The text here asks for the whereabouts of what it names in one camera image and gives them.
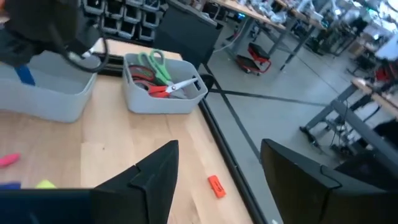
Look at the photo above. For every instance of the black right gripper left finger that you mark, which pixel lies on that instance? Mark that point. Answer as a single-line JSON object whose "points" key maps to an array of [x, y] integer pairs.
{"points": [[149, 193]]}

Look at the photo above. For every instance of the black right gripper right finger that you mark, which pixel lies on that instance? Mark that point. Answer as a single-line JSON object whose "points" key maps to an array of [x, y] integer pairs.
{"points": [[298, 193]]}

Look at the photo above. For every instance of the bright blue eraser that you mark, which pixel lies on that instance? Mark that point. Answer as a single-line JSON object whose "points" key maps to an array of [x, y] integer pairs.
{"points": [[24, 74]]}

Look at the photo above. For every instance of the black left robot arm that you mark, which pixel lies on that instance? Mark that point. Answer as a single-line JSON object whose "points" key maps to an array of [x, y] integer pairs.
{"points": [[31, 28]]}

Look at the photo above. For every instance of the orange eraser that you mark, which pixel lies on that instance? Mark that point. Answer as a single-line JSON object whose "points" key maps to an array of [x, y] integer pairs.
{"points": [[217, 186]]}

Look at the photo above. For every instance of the grey plastic bin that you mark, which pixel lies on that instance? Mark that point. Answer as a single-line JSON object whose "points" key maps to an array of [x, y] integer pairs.
{"points": [[161, 105], [46, 102]]}

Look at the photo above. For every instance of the wooden workbench grey legs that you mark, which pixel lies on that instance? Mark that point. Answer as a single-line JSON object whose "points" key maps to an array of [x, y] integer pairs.
{"points": [[357, 119], [242, 7]]}

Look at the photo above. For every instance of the red rolling stool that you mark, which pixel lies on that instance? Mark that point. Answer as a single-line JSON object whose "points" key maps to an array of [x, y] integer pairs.
{"points": [[248, 63]]}

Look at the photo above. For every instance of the dark blue eraser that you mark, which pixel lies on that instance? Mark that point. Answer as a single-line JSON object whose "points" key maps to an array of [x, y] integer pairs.
{"points": [[9, 186]]}

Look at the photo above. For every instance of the orange wooden pencil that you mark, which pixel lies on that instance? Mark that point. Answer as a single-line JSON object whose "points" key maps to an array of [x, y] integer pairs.
{"points": [[8, 160]]}

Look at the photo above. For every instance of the large black case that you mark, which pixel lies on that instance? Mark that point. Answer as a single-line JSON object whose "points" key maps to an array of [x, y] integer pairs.
{"points": [[186, 34]]}

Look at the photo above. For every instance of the black parts bin rack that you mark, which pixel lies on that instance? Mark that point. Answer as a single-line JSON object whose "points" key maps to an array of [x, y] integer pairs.
{"points": [[124, 18]]}

